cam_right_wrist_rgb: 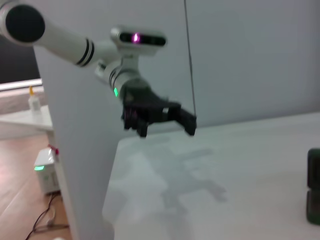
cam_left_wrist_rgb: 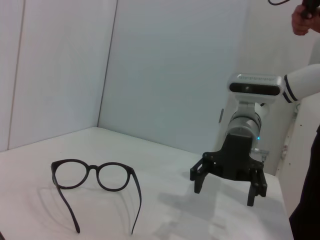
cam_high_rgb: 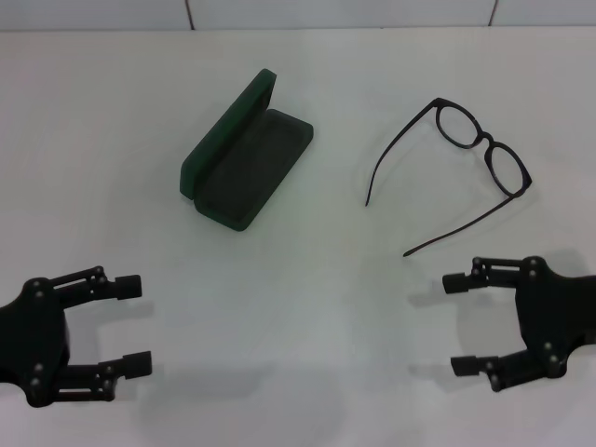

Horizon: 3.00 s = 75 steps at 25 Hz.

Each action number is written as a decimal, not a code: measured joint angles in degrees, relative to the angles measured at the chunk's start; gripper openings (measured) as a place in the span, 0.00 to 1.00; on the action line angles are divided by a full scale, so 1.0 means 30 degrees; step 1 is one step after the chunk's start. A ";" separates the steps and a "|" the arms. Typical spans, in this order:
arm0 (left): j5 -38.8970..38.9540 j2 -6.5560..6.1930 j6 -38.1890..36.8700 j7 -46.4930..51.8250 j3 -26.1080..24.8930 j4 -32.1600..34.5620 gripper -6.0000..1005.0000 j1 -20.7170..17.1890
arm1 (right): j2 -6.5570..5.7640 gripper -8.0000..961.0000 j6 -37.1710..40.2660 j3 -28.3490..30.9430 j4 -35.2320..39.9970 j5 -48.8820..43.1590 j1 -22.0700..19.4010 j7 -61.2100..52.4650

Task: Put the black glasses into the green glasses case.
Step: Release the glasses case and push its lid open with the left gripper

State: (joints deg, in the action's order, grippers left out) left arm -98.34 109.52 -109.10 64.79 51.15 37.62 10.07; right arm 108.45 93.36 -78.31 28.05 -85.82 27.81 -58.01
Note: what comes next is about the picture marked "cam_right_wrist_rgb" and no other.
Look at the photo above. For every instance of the white side table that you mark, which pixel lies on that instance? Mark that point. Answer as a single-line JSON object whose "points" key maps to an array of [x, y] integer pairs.
{"points": [[25, 122]]}

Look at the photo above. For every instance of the white box with green light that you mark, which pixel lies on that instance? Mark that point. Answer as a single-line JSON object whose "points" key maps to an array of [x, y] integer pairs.
{"points": [[47, 177]]}

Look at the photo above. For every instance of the green glasses case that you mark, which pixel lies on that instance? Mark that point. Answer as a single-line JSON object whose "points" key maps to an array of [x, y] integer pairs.
{"points": [[314, 170]]}

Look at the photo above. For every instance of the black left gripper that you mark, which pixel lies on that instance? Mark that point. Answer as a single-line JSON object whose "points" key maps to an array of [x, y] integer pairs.
{"points": [[147, 107]]}

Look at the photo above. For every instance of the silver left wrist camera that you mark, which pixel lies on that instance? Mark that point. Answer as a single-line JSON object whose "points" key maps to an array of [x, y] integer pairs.
{"points": [[140, 38]]}

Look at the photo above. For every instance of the white glue bottle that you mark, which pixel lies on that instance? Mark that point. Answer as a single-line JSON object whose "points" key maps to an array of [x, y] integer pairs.
{"points": [[33, 102]]}

